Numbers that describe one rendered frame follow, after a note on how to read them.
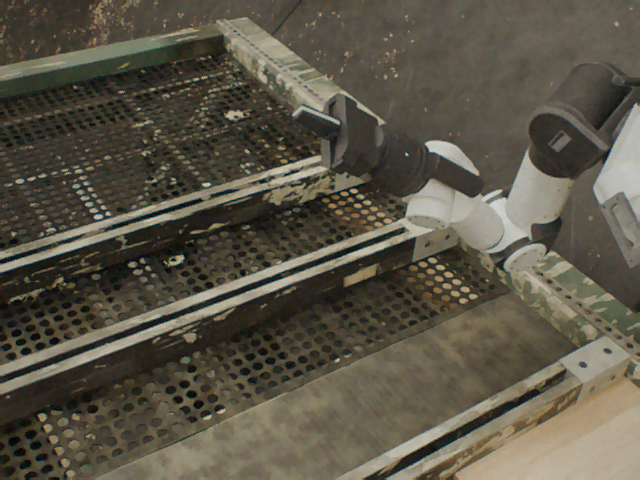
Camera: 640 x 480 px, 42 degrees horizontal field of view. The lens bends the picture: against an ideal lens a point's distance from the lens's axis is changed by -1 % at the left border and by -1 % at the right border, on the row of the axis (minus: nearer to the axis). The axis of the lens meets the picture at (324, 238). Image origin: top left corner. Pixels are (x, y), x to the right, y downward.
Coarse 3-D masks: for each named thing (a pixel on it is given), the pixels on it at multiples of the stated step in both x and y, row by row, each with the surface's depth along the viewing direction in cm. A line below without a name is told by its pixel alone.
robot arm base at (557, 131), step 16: (608, 64) 122; (624, 96) 123; (544, 112) 118; (560, 112) 116; (576, 112) 117; (624, 112) 119; (528, 128) 122; (544, 128) 120; (560, 128) 118; (576, 128) 116; (592, 128) 116; (608, 128) 117; (544, 144) 121; (560, 144) 120; (576, 144) 118; (592, 144) 116; (608, 144) 115; (560, 160) 121; (576, 160) 119; (592, 160) 118; (576, 176) 122
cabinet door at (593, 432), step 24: (624, 384) 148; (576, 408) 142; (600, 408) 143; (624, 408) 143; (528, 432) 138; (552, 432) 138; (576, 432) 138; (600, 432) 139; (624, 432) 139; (504, 456) 133; (528, 456) 134; (552, 456) 134; (576, 456) 135; (600, 456) 135; (624, 456) 135
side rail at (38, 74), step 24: (96, 48) 229; (120, 48) 230; (144, 48) 231; (168, 48) 234; (192, 48) 239; (216, 48) 244; (0, 72) 215; (24, 72) 216; (48, 72) 218; (72, 72) 222; (96, 72) 226; (0, 96) 214
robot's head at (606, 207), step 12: (600, 204) 102; (612, 204) 100; (624, 204) 99; (612, 216) 101; (636, 216) 98; (612, 228) 101; (636, 228) 98; (624, 240) 100; (624, 252) 100; (636, 252) 98; (636, 264) 98
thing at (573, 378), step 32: (576, 352) 146; (608, 352) 146; (544, 384) 141; (576, 384) 140; (608, 384) 147; (480, 416) 133; (512, 416) 133; (544, 416) 138; (416, 448) 127; (448, 448) 127; (480, 448) 131
